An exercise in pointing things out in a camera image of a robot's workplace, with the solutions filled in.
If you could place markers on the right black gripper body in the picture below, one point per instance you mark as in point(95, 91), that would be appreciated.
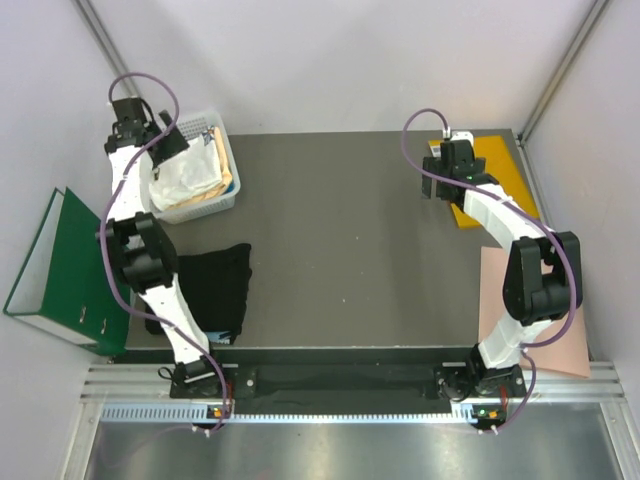
point(432, 166)

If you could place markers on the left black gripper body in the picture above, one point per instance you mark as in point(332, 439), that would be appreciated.
point(170, 146)

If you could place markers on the white t shirt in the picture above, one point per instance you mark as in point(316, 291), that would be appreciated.
point(167, 181)

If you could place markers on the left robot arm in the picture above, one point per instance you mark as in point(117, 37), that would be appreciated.
point(137, 252)

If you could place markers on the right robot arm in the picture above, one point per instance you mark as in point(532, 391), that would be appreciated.
point(543, 278)

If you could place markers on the white plastic basket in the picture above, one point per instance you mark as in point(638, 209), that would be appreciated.
point(191, 127)

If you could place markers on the orange t shirt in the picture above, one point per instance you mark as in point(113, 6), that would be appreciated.
point(209, 175)

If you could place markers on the black folded t shirt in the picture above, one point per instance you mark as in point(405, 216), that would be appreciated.
point(215, 286)

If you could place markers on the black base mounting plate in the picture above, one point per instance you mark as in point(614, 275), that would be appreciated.
point(428, 381)

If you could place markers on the pink paper sheet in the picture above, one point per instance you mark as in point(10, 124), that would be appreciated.
point(500, 336)

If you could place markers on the green ring binder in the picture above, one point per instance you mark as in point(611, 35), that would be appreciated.
point(62, 288)

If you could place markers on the grey slotted cable duct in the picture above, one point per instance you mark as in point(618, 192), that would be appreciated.
point(208, 415)

